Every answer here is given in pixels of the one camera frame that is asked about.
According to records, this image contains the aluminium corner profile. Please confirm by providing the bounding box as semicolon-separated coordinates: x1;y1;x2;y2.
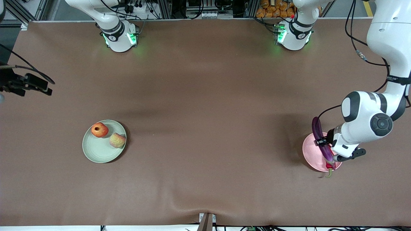
6;0;48;30

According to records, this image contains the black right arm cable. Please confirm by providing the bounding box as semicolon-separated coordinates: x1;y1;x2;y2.
0;43;56;85

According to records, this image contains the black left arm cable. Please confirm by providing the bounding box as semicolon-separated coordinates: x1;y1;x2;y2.
317;0;411;138

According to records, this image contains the orange net bag of fruit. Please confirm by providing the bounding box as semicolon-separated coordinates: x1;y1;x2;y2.
255;0;296;19

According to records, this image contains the red pomegranate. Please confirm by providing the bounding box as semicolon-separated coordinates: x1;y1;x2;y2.
91;122;109;138

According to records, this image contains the brown table mat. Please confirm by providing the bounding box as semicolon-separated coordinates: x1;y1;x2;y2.
0;18;411;227

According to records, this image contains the aluminium frame post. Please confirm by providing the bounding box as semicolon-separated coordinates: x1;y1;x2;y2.
157;0;172;19

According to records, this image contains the power strip with black plugs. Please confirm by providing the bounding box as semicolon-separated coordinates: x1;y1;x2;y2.
124;0;151;13

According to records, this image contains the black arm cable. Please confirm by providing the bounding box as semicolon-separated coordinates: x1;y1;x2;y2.
0;43;56;85
317;0;411;138

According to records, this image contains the pale green round plate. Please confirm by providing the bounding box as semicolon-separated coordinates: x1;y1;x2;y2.
82;120;127;163

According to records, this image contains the red pepper with green stem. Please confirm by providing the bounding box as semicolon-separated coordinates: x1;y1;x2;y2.
324;160;337;178

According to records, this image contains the long purple eggplant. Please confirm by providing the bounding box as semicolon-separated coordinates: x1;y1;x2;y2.
311;116;337;162

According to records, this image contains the white power strip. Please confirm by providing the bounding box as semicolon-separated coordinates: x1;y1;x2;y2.
200;11;234;19

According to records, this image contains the pink round plate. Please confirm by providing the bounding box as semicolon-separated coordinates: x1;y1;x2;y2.
302;132;343;172

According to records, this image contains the yellow-pink peach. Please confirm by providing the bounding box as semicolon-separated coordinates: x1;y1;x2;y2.
109;133;126;149

